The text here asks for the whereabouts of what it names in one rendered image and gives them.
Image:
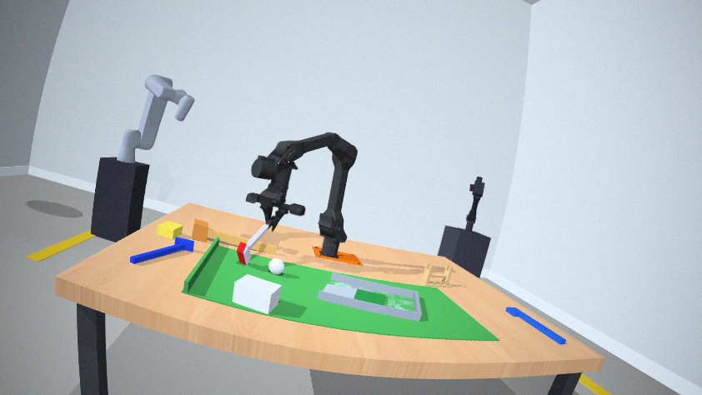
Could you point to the green putting mat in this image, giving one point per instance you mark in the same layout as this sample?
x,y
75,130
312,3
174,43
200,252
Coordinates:
x,y
441,317

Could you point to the yellow block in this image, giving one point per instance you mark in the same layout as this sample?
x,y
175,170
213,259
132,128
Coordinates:
x,y
169,229

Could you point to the white ball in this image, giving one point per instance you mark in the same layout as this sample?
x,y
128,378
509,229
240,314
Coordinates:
x,y
276,266

